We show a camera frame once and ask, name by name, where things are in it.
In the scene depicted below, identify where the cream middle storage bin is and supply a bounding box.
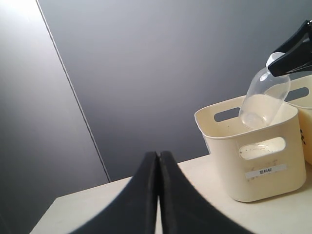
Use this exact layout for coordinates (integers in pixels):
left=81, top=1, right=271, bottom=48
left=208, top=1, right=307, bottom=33
left=286, top=75, right=312, bottom=164

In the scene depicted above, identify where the clear plastic bottle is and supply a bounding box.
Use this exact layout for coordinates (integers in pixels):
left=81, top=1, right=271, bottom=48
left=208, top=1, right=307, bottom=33
left=239, top=52, right=291, bottom=129

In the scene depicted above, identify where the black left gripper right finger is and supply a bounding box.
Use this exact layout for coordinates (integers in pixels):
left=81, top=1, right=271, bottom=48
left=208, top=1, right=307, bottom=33
left=159, top=151, right=246, bottom=234

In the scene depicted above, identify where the cream left storage bin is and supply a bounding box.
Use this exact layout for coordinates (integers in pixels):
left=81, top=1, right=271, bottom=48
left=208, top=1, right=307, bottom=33
left=195, top=96, right=307, bottom=202

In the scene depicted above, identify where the cream storage bin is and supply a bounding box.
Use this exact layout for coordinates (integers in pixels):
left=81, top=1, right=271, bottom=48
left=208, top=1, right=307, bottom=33
left=195, top=96, right=307, bottom=202
left=286, top=75, right=312, bottom=164

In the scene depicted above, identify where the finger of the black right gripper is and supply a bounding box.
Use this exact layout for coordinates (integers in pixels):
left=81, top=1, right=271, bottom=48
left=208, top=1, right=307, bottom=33
left=276, top=19, right=312, bottom=53
left=267, top=46, right=312, bottom=77

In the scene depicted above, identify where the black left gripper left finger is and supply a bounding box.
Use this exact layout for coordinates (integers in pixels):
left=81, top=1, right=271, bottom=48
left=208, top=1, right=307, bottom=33
left=71, top=152, right=158, bottom=234

